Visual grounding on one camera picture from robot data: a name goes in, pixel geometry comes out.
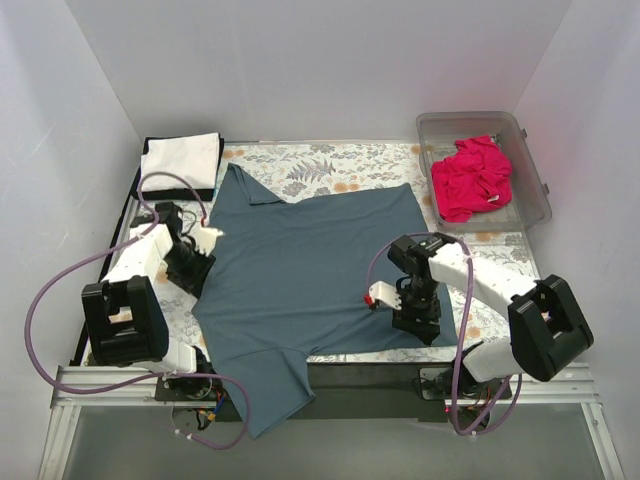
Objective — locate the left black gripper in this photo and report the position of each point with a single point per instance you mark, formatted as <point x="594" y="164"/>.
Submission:
<point x="195" y="270"/>

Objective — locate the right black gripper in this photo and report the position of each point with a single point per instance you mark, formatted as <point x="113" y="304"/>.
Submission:
<point x="417" y="320"/>

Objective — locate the blue-grey t shirt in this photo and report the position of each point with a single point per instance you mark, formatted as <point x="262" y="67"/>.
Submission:
<point x="288" y="282"/>

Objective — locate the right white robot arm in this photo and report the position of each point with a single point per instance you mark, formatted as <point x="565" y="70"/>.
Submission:
<point x="547" y="328"/>

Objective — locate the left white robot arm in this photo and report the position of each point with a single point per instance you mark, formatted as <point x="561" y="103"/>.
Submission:
<point x="125" y="323"/>

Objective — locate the folded black t shirt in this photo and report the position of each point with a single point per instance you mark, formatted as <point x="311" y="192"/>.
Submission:
<point x="185" y="194"/>

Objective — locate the folded white t shirt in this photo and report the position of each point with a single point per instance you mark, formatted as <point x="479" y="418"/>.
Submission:
<point x="194" y="159"/>

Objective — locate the floral table cloth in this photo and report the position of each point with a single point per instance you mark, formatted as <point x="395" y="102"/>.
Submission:
<point x="298" y="171"/>

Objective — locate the clear plastic bin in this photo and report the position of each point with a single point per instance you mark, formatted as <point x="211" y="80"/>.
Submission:
<point x="437" y="133"/>

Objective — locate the pink t shirt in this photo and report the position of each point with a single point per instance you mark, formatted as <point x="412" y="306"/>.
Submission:
<point x="476" y="179"/>

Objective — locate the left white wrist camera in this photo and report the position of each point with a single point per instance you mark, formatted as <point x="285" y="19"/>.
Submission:
<point x="205" y="238"/>

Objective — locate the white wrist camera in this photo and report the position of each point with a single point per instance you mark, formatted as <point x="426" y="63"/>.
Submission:
<point x="382" y="293"/>
<point x="205" y="238"/>

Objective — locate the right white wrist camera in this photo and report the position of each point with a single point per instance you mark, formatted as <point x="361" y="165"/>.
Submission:
<point x="382" y="293"/>

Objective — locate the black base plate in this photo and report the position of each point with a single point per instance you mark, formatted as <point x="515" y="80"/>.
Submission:
<point x="351" y="391"/>

